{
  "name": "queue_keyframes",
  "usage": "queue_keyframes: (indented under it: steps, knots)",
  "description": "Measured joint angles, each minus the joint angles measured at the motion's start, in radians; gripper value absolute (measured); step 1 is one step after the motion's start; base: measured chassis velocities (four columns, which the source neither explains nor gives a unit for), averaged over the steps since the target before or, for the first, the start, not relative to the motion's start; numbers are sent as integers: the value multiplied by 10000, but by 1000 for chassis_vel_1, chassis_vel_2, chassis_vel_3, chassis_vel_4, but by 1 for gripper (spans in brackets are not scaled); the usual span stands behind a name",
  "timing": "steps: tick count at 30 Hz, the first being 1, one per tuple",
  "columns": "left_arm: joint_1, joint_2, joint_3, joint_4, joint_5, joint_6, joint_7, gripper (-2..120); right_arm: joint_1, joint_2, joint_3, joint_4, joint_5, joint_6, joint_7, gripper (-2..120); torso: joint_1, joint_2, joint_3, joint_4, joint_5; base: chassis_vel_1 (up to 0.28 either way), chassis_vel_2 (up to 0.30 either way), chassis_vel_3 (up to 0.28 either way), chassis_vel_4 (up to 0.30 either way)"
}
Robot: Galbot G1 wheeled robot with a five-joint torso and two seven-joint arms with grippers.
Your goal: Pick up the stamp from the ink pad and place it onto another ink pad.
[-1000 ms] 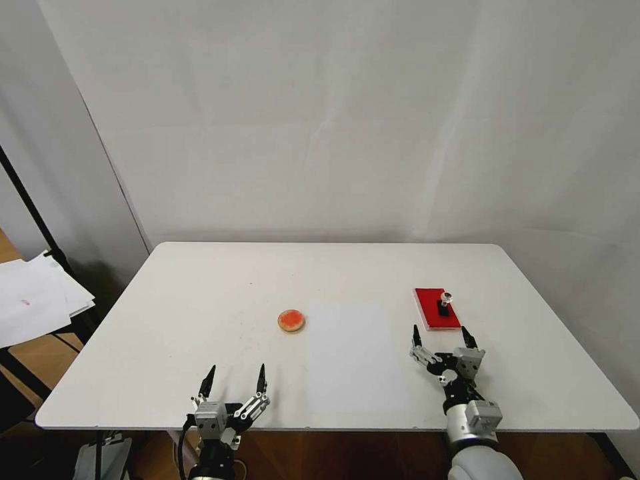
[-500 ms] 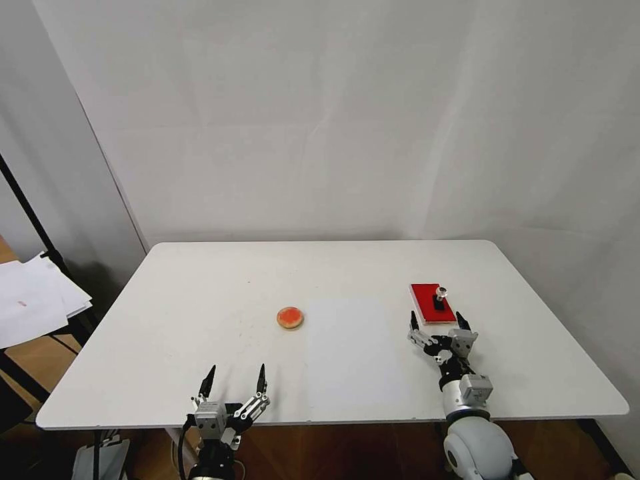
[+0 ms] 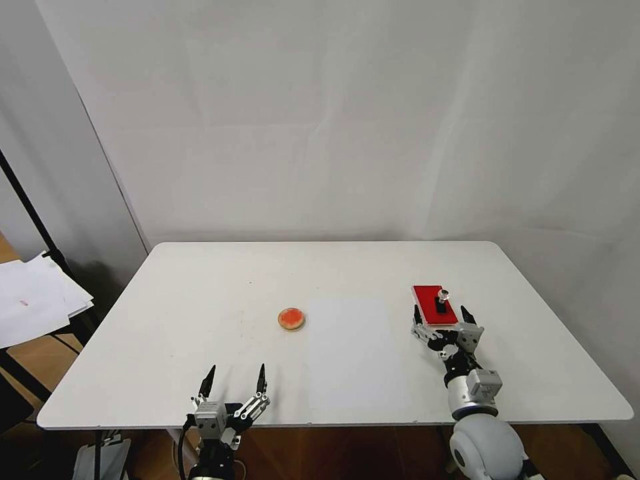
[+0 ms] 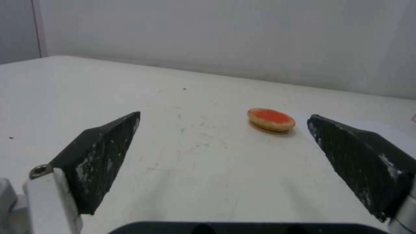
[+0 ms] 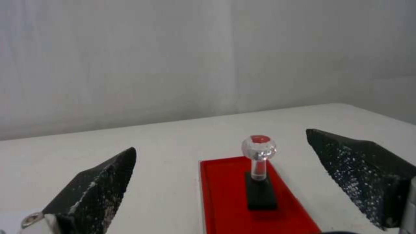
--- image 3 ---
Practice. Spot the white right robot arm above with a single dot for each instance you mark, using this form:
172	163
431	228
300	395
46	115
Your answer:
480	440

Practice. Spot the white paper sheet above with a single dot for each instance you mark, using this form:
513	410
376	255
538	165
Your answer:
350	355

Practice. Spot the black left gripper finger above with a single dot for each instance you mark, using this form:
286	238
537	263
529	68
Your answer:
260	385
205	386

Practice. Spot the red rectangular ink pad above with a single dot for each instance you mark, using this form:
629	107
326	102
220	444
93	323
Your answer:
429	302

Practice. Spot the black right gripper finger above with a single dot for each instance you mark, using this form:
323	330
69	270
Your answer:
469	317
419	327

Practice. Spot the white grey floor device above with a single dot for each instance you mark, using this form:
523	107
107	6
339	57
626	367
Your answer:
102	455

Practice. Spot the round orange ink pad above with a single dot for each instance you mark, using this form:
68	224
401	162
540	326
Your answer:
291	319

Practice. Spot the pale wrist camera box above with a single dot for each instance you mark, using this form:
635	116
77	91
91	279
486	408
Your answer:
210	415
471	337

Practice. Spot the black tripod stand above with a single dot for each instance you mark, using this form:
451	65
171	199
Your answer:
31	212

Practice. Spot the black stamp with silver knob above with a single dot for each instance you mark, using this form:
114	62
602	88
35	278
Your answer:
442	303

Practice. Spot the stack of white papers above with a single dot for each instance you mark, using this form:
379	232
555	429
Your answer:
32	305

